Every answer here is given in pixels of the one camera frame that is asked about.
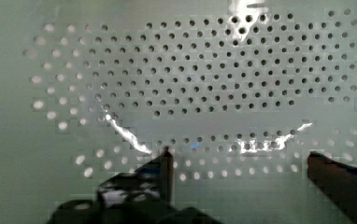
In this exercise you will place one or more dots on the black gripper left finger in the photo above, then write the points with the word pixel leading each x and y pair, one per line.
pixel 154 177

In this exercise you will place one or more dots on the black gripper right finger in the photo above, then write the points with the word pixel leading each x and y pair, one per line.
pixel 337 181

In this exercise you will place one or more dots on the green plastic strainer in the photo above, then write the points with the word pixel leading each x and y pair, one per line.
pixel 239 91

